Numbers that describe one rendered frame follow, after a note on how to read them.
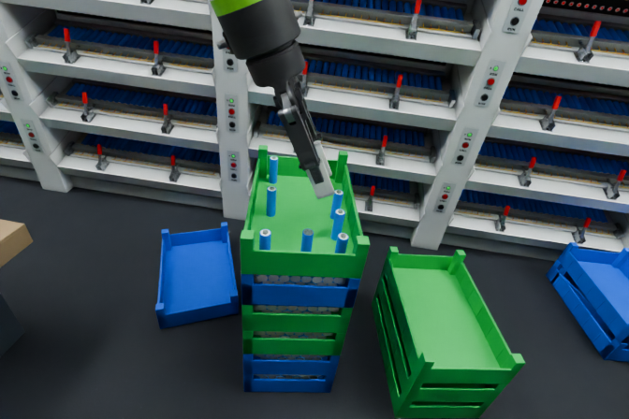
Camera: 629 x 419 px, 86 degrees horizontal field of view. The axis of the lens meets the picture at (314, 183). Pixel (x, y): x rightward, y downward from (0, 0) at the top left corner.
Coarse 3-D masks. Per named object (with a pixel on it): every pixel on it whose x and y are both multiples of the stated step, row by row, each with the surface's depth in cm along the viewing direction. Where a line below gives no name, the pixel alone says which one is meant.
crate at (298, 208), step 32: (288, 160) 78; (256, 192) 73; (288, 192) 75; (352, 192) 68; (256, 224) 65; (288, 224) 66; (320, 224) 67; (352, 224) 65; (256, 256) 53; (288, 256) 54; (320, 256) 54; (352, 256) 54
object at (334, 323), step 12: (252, 312) 61; (264, 312) 62; (336, 312) 69; (348, 312) 62; (252, 324) 63; (264, 324) 63; (276, 324) 63; (288, 324) 64; (300, 324) 64; (312, 324) 64; (324, 324) 64; (336, 324) 64; (348, 324) 64
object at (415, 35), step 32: (320, 0) 93; (352, 0) 97; (384, 0) 94; (416, 0) 94; (448, 0) 95; (480, 0) 91; (320, 32) 88; (352, 32) 87; (384, 32) 88; (416, 32) 86; (448, 32) 90; (480, 32) 88
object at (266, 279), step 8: (256, 280) 59; (264, 280) 58; (272, 280) 58; (280, 280) 58; (288, 280) 58; (296, 280) 58; (304, 280) 58; (312, 280) 58; (320, 280) 58; (328, 280) 59; (336, 280) 59; (344, 280) 60
